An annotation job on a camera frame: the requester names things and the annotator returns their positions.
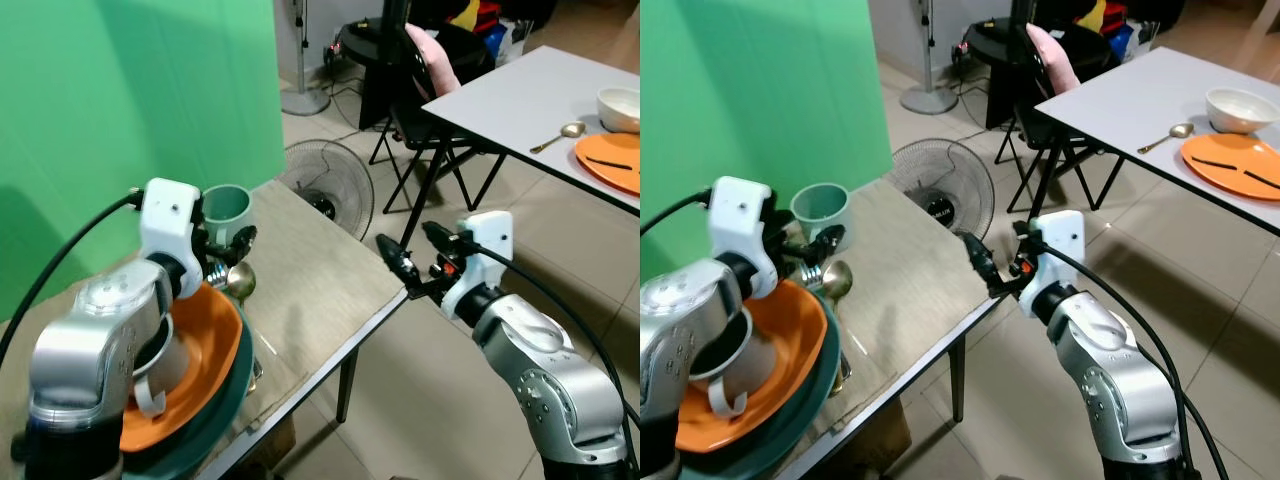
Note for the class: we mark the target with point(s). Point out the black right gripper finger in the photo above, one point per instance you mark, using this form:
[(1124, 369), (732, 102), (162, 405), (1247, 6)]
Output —
[(980, 258), (440, 236), (396, 260), (1022, 233)]

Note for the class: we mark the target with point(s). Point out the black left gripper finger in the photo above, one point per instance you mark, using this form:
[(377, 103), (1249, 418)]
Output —
[(220, 262), (812, 268), (244, 237), (830, 238)]

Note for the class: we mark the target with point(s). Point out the gold metal spoon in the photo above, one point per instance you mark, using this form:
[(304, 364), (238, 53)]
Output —
[(241, 281), (572, 130), (838, 280), (1180, 130)]

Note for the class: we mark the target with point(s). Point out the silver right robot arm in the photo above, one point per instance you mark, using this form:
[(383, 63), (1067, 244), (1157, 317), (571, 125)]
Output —
[(1120, 380), (550, 380)]

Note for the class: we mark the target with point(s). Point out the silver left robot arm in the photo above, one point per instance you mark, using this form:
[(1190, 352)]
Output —
[(90, 340), (690, 330)]

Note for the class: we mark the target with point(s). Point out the green plastic cup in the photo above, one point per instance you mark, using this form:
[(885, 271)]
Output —
[(822, 205), (228, 205)]

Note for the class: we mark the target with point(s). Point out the black floor fan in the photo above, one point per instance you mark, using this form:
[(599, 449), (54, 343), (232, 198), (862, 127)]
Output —
[(940, 185), (330, 185)]

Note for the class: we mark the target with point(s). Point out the orange round plate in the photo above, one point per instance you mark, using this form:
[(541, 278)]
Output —
[(205, 360), (1230, 180), (612, 165), (790, 360)]

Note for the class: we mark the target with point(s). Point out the dark green round plate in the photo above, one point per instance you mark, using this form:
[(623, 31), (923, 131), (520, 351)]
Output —
[(825, 380), (235, 390)]

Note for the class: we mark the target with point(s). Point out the black folding chair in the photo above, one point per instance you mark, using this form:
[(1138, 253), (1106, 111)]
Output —
[(1020, 110), (400, 110)]

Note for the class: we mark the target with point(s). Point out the white ceramic mug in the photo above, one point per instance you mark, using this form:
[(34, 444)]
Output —
[(745, 375), (160, 375)]

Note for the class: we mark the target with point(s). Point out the green backdrop screen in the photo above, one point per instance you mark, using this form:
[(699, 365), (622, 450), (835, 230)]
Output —
[(130, 90), (760, 90)]

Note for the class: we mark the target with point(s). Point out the pale grey dining table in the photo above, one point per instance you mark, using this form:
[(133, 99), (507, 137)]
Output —
[(530, 95), (1130, 100)]

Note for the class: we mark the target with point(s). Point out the black chopstick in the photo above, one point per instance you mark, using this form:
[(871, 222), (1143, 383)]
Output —
[(1215, 162), (608, 163), (1262, 180)]

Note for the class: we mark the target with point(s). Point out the blue plastic item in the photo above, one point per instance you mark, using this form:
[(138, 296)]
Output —
[(494, 38), (1120, 40)]

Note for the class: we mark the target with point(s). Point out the clear white container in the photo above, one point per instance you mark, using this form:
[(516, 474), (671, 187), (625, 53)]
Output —
[(517, 38), (1148, 35)]

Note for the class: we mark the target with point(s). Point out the white ceramic bowl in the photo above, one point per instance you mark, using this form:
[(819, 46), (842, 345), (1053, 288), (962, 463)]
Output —
[(620, 112), (1240, 112)]

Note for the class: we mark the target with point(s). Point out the yellow plastic item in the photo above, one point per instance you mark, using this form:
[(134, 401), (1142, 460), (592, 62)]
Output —
[(1090, 14), (466, 14)]

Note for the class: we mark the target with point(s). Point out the red plastic item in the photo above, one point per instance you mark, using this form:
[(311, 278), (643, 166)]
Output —
[(1114, 14), (488, 14)]

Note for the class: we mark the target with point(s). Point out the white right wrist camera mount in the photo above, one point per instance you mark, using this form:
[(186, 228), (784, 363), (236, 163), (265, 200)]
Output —
[(1058, 250), (485, 250)]

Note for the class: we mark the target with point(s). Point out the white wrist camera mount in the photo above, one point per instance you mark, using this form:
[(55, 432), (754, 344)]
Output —
[(170, 225), (1058, 250), (485, 250), (740, 225)]

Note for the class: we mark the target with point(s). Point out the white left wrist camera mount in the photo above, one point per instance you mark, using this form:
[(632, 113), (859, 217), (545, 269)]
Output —
[(170, 225), (740, 225)]

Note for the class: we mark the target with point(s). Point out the grey pedestal stand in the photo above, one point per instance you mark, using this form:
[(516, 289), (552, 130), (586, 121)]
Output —
[(928, 97), (304, 95)]

